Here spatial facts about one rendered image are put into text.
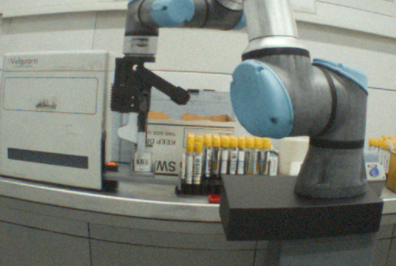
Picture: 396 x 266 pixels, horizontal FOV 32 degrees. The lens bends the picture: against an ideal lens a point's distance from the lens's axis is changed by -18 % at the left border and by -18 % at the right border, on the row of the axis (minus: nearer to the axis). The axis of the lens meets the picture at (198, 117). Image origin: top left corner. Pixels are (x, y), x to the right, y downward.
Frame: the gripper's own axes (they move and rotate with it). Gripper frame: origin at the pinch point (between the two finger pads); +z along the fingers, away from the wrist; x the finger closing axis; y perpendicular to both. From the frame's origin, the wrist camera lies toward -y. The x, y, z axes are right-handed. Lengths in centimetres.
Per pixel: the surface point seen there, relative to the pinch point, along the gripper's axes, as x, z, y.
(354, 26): -56, -37, -60
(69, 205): 8.4, 12.0, 16.1
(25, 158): 4.2, 3.2, 28.5
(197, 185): -4.1, 6.4, -11.6
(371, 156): -7, 0, -54
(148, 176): 2.8, 4.4, -1.2
